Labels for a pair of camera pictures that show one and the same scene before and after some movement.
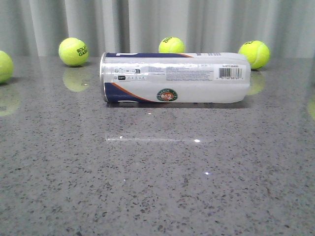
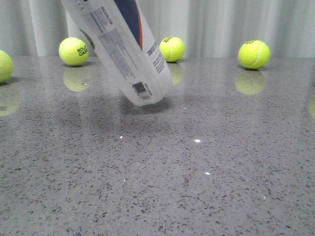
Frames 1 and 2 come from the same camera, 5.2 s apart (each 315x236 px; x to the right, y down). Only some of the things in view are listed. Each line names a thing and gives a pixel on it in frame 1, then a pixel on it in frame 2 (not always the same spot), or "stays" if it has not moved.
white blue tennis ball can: [175, 77] -> [120, 33]
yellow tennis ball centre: [171, 44] stays
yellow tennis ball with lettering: [73, 51] stays
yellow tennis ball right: [257, 53] stays
